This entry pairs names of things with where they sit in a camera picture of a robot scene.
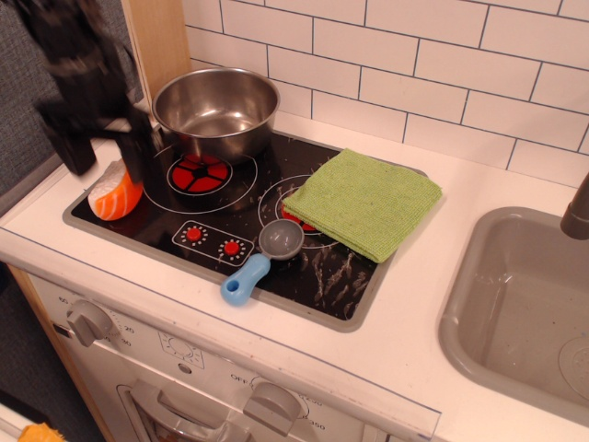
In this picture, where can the stainless steel pot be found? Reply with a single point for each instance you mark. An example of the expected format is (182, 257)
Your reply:
(224, 112)

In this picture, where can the left red stove knob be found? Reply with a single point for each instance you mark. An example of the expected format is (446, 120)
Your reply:
(193, 234)

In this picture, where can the grey faucet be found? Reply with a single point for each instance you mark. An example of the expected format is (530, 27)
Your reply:
(575, 223)

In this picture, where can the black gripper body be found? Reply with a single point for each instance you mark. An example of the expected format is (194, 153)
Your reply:
(94, 102)

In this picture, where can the green folded cloth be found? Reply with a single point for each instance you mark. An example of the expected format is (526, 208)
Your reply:
(366, 204)

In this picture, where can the wooden side post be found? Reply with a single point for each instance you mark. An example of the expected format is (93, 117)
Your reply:
(159, 42)

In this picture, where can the left grey oven knob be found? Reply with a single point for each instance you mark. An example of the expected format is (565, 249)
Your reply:
(88, 321)

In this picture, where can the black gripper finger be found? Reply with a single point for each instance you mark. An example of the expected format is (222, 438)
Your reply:
(76, 152)
(138, 151)

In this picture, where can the red stove knob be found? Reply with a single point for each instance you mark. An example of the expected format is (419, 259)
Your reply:
(193, 234)
(232, 248)

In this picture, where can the grey oven door handle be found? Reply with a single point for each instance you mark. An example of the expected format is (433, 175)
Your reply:
(160, 416)

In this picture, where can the grey oven knob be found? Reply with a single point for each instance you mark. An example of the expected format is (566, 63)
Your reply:
(88, 321)
(273, 407)

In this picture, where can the black toy stove top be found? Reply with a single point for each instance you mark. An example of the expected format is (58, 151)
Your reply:
(325, 282)

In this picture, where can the orange white toy sushi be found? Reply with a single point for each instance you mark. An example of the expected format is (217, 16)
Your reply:
(114, 195)

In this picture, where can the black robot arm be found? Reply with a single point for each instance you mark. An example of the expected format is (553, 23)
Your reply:
(67, 31)

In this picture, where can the right grey oven knob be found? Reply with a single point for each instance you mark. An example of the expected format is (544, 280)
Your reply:
(273, 407)

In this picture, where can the right red stove knob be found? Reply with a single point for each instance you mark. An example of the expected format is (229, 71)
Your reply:
(232, 248)

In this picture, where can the grey scoop blue handle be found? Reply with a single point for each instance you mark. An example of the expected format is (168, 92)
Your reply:
(280, 240)

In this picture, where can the grey plastic sink basin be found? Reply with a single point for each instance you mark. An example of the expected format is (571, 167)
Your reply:
(516, 320)

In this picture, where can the orange yellow object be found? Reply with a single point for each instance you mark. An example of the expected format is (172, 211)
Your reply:
(40, 433)

